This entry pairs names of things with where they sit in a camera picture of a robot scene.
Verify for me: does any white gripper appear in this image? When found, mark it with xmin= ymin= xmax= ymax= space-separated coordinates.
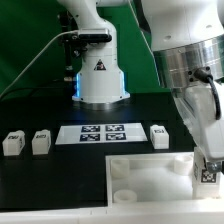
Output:
xmin=172 ymin=82 xmax=224 ymax=173

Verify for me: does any white square tabletop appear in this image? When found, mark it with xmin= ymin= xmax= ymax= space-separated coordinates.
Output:
xmin=106 ymin=152 xmax=224 ymax=207

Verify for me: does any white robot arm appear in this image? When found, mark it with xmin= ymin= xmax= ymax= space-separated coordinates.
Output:
xmin=57 ymin=0 xmax=224 ymax=173

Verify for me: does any white front ledge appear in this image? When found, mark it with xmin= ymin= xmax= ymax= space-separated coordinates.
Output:
xmin=0 ymin=200 xmax=224 ymax=224

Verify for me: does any white sheet with markers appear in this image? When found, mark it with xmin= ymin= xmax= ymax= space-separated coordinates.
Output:
xmin=56 ymin=123 xmax=147 ymax=145

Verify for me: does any white cable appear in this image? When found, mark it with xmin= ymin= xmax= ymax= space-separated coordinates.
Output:
xmin=126 ymin=0 xmax=154 ymax=58

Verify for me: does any black camera on stand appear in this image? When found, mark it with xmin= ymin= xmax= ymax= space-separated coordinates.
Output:
xmin=58 ymin=11 xmax=112 ymax=81

